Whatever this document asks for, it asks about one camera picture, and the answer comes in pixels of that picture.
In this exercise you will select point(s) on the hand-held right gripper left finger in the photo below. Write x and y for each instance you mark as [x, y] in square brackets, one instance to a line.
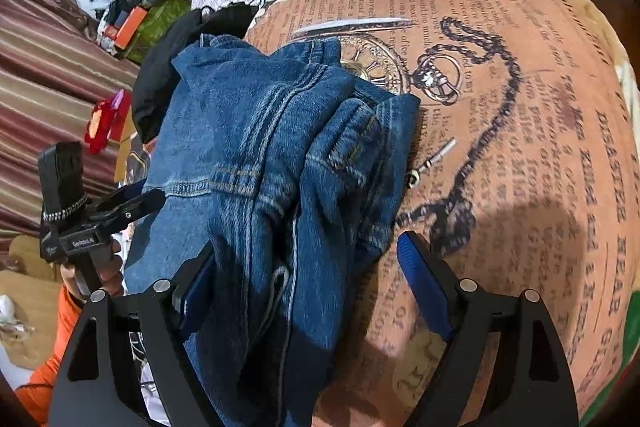
[192, 294]

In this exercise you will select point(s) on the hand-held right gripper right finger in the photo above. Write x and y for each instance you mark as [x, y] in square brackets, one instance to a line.
[425, 287]

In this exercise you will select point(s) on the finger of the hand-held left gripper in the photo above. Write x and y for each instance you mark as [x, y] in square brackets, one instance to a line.
[127, 193]
[140, 206]

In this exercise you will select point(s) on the blue denim jacket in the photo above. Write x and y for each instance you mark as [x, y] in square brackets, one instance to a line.
[260, 147]

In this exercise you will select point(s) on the red plastic toy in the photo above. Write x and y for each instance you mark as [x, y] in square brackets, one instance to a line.
[102, 122]

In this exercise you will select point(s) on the black garment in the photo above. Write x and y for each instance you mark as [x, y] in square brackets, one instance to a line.
[165, 72]

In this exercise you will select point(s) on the brown striped cloth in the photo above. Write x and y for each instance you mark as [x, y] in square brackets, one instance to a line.
[40, 82]

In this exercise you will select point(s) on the printed blanket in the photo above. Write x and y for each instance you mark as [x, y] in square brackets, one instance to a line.
[500, 157]

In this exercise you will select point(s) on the orange box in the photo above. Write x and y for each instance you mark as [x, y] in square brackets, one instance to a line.
[129, 27]

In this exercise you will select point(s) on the green patterned bag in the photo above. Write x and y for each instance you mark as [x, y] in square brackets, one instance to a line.
[160, 27]

